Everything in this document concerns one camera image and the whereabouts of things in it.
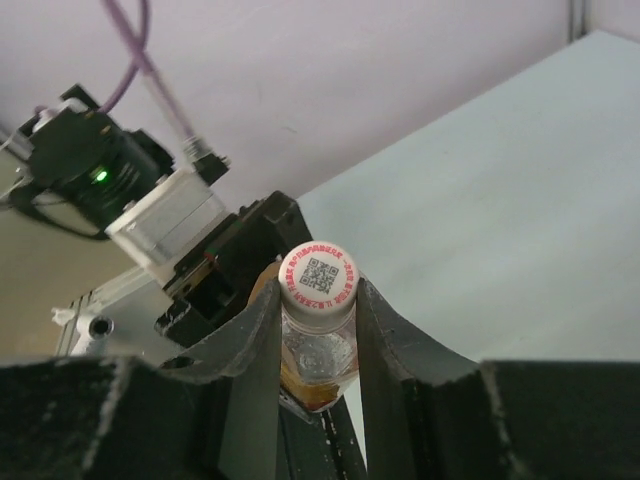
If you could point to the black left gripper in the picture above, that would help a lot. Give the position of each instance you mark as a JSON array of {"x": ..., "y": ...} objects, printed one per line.
[{"x": 213, "y": 282}]

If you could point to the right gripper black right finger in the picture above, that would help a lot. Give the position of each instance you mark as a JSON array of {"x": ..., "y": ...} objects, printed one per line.
[{"x": 431, "y": 413}]

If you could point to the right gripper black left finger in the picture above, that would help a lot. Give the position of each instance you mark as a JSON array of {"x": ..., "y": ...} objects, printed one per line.
[{"x": 213, "y": 417}]

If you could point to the white tea bottle cap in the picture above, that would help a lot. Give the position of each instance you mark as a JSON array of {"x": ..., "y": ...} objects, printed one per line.
[{"x": 318, "y": 281}]

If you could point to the yellow tea bottle red label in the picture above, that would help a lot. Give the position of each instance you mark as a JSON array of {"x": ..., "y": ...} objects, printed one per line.
[{"x": 315, "y": 368}]

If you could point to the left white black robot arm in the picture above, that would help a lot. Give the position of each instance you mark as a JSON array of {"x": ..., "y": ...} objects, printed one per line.
[{"x": 82, "y": 155}]

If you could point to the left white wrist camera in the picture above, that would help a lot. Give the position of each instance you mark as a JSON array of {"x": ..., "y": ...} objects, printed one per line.
[{"x": 166, "y": 224}]

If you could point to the black mounting base rail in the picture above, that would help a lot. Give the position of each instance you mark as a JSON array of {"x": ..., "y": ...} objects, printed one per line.
[{"x": 325, "y": 447}]

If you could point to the left aluminium frame post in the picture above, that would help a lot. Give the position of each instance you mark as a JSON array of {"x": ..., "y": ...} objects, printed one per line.
[{"x": 579, "y": 14}]

